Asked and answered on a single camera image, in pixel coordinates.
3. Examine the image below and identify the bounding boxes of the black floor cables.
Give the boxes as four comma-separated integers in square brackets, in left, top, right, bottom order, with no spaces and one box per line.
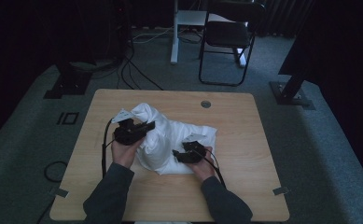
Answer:
[117,46,164,91]

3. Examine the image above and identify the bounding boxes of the black folding chair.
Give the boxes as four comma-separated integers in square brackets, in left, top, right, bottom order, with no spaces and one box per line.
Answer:
[198,0,266,88]

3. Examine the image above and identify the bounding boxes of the white floor cables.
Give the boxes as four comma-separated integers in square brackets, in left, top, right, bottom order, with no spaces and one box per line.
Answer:
[132,26,175,45]

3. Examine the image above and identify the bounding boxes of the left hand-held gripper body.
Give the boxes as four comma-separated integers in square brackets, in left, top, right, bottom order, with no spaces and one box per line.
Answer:
[111,108,140,146]

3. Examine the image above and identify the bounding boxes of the grey tape piece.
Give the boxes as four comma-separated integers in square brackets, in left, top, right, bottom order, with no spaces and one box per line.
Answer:
[53,187,70,199]
[272,186,290,196]

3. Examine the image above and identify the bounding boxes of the white desk frame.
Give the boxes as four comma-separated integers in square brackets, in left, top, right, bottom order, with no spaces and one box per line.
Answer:
[169,0,248,68]

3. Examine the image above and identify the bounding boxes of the black stand with flat base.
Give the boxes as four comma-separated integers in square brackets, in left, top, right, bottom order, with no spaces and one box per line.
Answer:
[43,60,93,100]

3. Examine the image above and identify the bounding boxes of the person's right hand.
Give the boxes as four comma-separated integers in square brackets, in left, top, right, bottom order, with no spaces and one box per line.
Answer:
[185,152,218,183]

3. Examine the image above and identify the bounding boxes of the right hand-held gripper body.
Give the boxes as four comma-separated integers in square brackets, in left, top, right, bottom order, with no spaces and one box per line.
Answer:
[180,133,207,164]

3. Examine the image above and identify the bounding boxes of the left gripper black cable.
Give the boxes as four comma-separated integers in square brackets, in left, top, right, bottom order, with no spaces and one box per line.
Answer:
[101,118,116,180]

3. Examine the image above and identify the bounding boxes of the white skirt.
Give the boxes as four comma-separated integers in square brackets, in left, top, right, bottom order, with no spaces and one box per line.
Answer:
[118,102,218,175]

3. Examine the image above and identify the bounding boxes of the person's left hand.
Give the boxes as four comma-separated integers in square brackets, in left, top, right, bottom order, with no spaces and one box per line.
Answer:
[111,138,145,169]

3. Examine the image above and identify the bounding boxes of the dark curtain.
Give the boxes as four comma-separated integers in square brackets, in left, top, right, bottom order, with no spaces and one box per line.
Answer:
[257,0,363,190]

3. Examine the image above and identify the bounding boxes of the black slanted stand with base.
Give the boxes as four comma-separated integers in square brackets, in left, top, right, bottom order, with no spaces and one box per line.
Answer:
[269,71,316,110]

